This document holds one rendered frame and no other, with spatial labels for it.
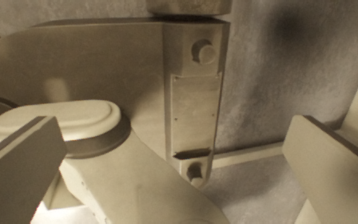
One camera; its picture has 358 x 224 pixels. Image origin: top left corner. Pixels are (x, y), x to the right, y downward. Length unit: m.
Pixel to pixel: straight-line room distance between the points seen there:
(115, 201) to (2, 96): 0.36
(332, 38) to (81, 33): 0.84
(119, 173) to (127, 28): 0.28
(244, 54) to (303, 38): 0.23
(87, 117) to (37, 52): 0.19
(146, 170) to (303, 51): 0.73
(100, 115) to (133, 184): 0.13
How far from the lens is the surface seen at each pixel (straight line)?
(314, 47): 0.91
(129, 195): 0.28
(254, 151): 0.94
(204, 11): 0.43
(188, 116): 0.51
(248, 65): 0.75
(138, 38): 0.45
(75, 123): 0.35
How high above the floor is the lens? 0.61
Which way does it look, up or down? 57 degrees down
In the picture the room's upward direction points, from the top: 156 degrees clockwise
